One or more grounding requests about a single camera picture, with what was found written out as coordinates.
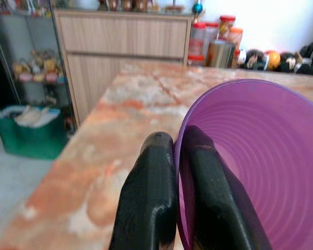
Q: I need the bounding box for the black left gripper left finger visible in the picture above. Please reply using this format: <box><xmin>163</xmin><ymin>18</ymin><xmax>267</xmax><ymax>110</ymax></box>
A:
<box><xmin>109</xmin><ymin>132</ymin><xmax>178</xmax><ymax>250</ymax></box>

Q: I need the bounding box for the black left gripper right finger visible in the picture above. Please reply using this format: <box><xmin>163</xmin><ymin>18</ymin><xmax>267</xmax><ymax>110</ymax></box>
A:
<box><xmin>181</xmin><ymin>124</ymin><xmax>273</xmax><ymax>250</ymax></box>

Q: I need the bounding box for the purple plastic bowl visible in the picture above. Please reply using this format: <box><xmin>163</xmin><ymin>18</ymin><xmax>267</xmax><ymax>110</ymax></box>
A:
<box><xmin>173</xmin><ymin>79</ymin><xmax>313</xmax><ymax>250</ymax></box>

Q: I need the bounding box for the green shopping bag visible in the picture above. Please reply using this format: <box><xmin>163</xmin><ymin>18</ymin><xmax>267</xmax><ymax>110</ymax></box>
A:
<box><xmin>0</xmin><ymin>105</ymin><xmax>68</xmax><ymax>160</ymax></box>

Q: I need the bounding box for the light wooden cabinet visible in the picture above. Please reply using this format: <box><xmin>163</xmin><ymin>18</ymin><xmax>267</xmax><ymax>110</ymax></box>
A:
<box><xmin>53</xmin><ymin>7</ymin><xmax>194</xmax><ymax>126</ymax></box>

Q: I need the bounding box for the shiny metal tin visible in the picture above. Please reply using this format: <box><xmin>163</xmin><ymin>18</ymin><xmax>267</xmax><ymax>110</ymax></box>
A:
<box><xmin>205</xmin><ymin>40</ymin><xmax>236</xmax><ymax>68</ymax></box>

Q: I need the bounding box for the orange round ornament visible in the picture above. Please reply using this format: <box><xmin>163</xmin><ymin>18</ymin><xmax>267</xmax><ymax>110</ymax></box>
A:
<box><xmin>264</xmin><ymin>49</ymin><xmax>281</xmax><ymax>71</ymax></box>

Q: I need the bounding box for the clear jar orange lid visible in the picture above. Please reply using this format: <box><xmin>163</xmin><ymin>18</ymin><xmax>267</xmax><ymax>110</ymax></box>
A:
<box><xmin>228</xmin><ymin>27</ymin><xmax>244</xmax><ymax>51</ymax></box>

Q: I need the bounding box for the yellow jar red lid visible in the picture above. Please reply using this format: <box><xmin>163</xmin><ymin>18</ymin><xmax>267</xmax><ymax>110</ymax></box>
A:
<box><xmin>219</xmin><ymin>15</ymin><xmax>236</xmax><ymax>41</ymax></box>

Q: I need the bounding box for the glass display shelf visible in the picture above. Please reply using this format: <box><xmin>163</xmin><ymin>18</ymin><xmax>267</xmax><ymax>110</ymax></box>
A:
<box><xmin>0</xmin><ymin>0</ymin><xmax>78</xmax><ymax>136</ymax></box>

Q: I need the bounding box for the blue round ornament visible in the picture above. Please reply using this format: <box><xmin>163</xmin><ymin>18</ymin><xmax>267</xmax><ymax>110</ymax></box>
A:
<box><xmin>192</xmin><ymin>0</ymin><xmax>206</xmax><ymax>14</ymax></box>

